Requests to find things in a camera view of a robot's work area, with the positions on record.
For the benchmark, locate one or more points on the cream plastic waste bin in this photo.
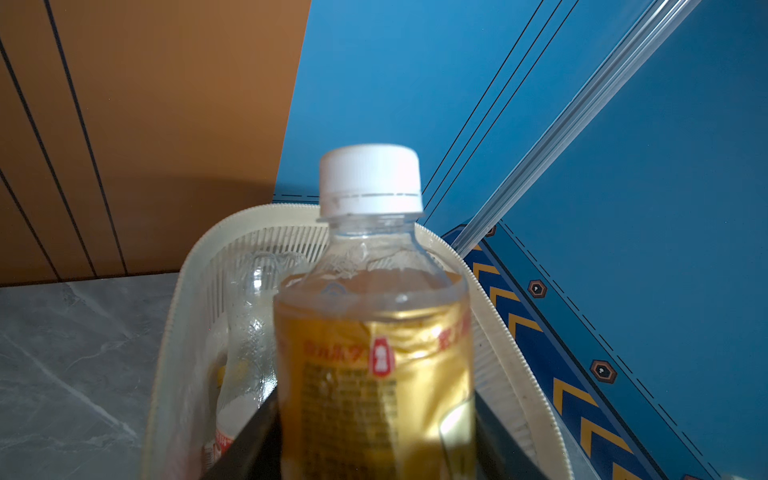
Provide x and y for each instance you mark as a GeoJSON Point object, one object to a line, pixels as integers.
{"type": "Point", "coordinates": [181, 412]}

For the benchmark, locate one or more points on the large clear bottle red cap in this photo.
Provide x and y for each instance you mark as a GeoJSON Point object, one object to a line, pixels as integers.
{"type": "Point", "coordinates": [249, 375]}

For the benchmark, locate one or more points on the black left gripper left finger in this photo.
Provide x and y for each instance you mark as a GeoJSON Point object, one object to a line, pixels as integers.
{"type": "Point", "coordinates": [256, 452]}

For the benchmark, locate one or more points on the aluminium corner post right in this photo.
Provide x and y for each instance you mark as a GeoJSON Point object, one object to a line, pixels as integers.
{"type": "Point", "coordinates": [648, 33]}

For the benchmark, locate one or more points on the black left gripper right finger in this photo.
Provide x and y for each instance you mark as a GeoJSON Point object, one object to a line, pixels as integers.
{"type": "Point", "coordinates": [498, 454]}

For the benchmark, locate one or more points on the brown coffee bottle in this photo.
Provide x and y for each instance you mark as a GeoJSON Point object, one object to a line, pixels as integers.
{"type": "Point", "coordinates": [374, 343]}

